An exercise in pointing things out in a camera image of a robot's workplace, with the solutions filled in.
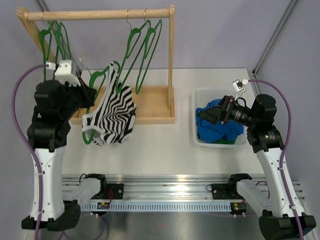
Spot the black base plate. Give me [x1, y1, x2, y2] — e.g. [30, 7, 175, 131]
[206, 183, 244, 201]
[91, 183, 124, 200]

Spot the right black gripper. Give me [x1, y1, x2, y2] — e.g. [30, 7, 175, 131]
[197, 95, 258, 128]

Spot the white plastic basket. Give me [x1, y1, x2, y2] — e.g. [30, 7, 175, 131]
[191, 88, 248, 148]

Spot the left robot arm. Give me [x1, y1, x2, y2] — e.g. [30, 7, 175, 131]
[21, 79, 108, 232]

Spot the black white striped tank top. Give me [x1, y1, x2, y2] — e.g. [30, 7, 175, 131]
[82, 61, 137, 146]

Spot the green hanger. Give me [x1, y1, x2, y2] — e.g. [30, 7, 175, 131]
[135, 8, 163, 95]
[53, 21, 72, 62]
[39, 22, 54, 64]
[115, 9, 151, 94]
[77, 53, 121, 145]

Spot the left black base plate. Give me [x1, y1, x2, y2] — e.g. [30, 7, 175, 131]
[91, 183, 124, 200]

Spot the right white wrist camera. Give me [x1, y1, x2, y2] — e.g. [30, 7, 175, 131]
[232, 78, 249, 100]

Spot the wooden clothes rack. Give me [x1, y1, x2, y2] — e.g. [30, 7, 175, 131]
[16, 4, 176, 125]

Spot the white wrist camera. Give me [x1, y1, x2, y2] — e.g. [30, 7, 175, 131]
[45, 59, 81, 87]
[232, 78, 249, 100]

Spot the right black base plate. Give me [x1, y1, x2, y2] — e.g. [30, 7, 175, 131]
[206, 183, 244, 201]

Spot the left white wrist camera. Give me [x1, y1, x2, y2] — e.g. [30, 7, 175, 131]
[45, 59, 81, 87]

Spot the green tank top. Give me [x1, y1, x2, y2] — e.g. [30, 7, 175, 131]
[196, 133, 238, 145]

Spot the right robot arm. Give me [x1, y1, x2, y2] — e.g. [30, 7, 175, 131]
[197, 94, 317, 240]

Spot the blue tank top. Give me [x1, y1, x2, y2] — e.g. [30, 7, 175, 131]
[195, 98, 244, 139]

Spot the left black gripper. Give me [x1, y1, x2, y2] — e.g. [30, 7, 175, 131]
[58, 76, 97, 120]

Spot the white slotted cable duct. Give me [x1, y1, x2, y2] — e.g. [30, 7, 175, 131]
[82, 201, 231, 212]

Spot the aluminium mounting rail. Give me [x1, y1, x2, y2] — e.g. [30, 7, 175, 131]
[61, 174, 306, 202]

